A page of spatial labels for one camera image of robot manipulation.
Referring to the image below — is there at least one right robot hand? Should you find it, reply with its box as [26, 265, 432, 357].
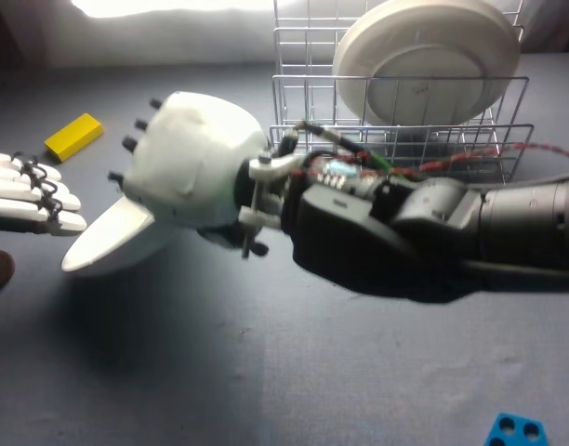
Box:
[106, 90, 272, 252]

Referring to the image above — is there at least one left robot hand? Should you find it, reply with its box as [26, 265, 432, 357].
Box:
[0, 151, 88, 238]

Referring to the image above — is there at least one white bowl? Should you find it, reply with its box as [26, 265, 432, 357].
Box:
[60, 197, 159, 276]

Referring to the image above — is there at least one plain cream white plate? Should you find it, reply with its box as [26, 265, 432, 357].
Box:
[331, 0, 522, 127]

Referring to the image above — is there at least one yellow rectangular block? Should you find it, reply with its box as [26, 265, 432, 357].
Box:
[43, 112, 105, 164]

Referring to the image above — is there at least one white backdrop sheet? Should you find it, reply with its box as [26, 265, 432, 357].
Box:
[0, 0, 569, 71]

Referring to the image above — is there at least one grey table cloth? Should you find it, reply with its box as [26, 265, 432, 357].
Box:
[0, 50, 569, 446]

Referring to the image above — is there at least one blue pentagon block with holes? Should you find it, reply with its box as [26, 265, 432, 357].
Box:
[483, 412, 550, 446]

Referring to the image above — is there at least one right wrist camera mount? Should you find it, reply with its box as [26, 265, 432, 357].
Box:
[240, 151, 309, 260]

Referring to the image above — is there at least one silver wire dish rack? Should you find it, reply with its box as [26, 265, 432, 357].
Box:
[269, 0, 535, 187]

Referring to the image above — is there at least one red twisted wire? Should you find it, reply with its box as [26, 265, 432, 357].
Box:
[403, 141, 569, 180]

